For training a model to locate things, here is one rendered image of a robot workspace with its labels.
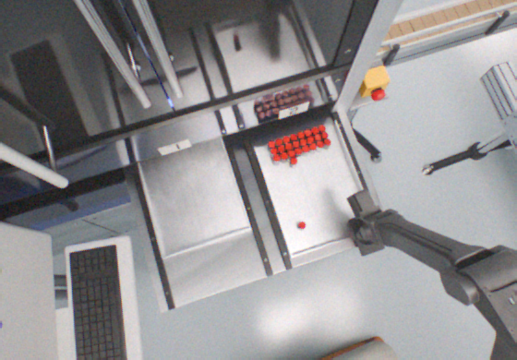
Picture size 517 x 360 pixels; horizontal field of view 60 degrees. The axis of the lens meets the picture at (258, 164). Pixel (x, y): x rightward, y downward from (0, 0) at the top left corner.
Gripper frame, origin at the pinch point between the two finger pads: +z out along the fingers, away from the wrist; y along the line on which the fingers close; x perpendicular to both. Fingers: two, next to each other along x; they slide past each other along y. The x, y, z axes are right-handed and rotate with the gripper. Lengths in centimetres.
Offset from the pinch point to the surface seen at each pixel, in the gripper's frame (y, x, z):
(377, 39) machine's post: 37, -10, -41
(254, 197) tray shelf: 20.9, 24.4, 1.8
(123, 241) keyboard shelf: 22, 66, 9
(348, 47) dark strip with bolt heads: 38, -4, -40
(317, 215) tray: 10.0, 8.8, 1.8
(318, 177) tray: 20.5, 4.6, 1.7
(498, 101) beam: 36, -84, 42
